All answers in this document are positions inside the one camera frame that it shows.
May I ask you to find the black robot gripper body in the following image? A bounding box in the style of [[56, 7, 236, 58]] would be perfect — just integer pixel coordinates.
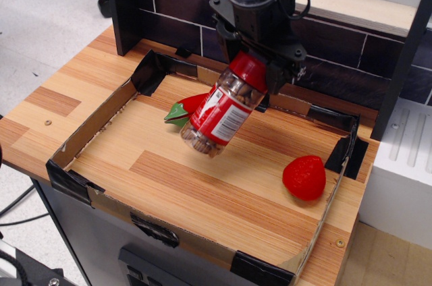
[[209, 0, 307, 78]]

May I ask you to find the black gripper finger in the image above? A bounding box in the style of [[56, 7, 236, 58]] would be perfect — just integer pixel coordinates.
[[265, 61, 297, 94], [221, 32, 248, 63]]

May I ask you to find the red-lidded spice bottle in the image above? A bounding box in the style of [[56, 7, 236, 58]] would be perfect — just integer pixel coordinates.
[[180, 51, 267, 158]]

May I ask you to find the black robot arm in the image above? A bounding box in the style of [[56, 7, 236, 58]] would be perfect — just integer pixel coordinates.
[[209, 0, 310, 94]]

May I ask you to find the cardboard fence with black tape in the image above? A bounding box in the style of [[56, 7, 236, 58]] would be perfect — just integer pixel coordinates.
[[47, 51, 367, 285]]

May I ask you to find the dark brick-pattern back panel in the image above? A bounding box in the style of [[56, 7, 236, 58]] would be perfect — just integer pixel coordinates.
[[133, 0, 432, 111]]

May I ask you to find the red toy chili pepper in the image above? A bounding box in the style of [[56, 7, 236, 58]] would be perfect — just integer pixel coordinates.
[[164, 93, 207, 127]]

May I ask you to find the red toy strawberry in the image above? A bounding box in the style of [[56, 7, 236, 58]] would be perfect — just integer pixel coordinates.
[[282, 155, 327, 201]]

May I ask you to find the white ribbed cabinet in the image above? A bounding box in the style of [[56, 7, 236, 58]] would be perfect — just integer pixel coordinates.
[[360, 98, 431, 248]]

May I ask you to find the black vertical post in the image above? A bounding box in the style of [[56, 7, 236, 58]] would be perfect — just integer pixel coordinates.
[[370, 0, 431, 141]]

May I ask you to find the black floor cable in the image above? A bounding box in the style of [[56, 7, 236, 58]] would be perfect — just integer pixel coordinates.
[[0, 184, 50, 227]]

